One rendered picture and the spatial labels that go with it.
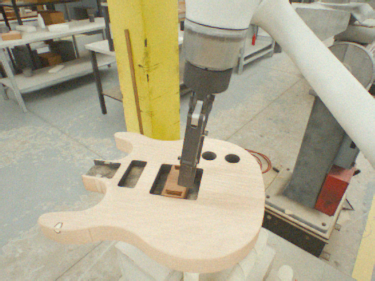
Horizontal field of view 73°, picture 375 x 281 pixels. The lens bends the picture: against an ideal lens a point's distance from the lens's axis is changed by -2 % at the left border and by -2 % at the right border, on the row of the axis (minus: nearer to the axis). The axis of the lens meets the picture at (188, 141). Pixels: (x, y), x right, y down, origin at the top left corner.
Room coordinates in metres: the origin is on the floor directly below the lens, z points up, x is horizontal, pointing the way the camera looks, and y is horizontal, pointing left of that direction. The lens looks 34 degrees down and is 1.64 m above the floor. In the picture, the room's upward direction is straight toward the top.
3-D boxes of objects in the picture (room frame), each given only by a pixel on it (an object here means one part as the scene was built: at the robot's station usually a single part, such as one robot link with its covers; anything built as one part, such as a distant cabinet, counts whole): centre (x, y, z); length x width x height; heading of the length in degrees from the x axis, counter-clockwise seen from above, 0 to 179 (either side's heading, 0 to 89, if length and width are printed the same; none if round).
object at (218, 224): (0.42, 0.04, 1.23); 0.40 x 0.35 x 0.04; 79
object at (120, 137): (0.57, 0.17, 1.23); 0.09 x 0.07 x 0.04; 79
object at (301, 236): (1.30, -0.83, 0.12); 0.61 x 0.51 x 0.25; 51
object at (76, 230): (0.32, 0.23, 1.23); 0.10 x 0.07 x 0.04; 79
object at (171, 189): (0.41, 0.02, 1.24); 0.10 x 0.05 x 0.03; 169
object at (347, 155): (1.21, -0.95, 0.93); 0.15 x 0.10 x 0.55; 141
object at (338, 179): (1.20, -0.95, 0.49); 0.25 x 0.12 x 0.37; 141
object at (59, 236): (0.29, 0.23, 1.24); 0.03 x 0.02 x 0.04; 79
